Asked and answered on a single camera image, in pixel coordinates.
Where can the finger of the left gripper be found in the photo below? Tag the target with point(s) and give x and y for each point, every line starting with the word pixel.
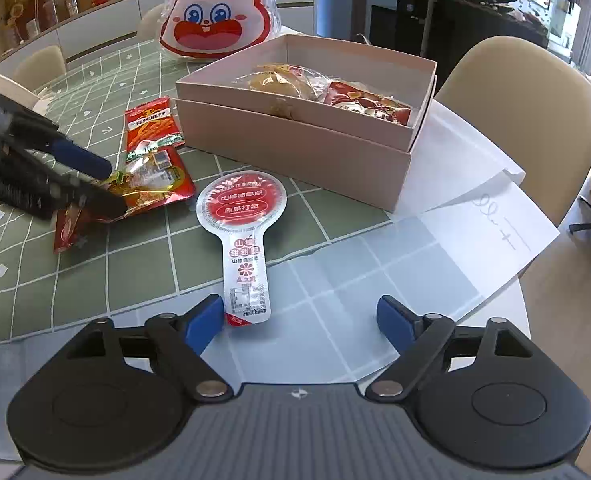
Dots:
pixel 41 192
pixel 80 157

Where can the red yellow chicken snack pouch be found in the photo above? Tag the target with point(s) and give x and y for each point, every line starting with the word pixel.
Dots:
pixel 150 181

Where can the red spicy strip packet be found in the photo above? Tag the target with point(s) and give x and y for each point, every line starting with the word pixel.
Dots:
pixel 150 126

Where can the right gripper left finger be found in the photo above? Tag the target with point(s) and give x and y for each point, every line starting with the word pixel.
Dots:
pixel 179 341

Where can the green checked tablecloth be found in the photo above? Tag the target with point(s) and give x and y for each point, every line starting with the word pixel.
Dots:
pixel 128 247

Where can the red snack pack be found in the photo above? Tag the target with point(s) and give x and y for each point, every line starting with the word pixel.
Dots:
pixel 343 95

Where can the white paper sheet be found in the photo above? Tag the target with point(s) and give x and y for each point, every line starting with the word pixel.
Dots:
pixel 332 259

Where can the yellow bread snack pack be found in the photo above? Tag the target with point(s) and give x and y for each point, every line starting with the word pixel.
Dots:
pixel 285 80

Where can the beige chair near box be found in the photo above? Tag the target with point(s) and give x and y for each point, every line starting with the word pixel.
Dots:
pixel 535 108

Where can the black cabinet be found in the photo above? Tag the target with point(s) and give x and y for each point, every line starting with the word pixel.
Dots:
pixel 445 30

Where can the red round spoon-shaped snack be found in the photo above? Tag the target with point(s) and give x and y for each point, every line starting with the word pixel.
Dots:
pixel 238 209

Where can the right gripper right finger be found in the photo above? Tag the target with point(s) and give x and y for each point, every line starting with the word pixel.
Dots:
pixel 421 342

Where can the pink cardboard gift box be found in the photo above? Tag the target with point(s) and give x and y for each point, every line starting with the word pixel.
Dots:
pixel 354 154

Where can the rabbit face snack bag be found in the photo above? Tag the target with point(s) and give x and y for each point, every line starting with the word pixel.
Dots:
pixel 215 28

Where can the beige chair far side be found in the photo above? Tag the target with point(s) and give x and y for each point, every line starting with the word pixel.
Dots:
pixel 44 65

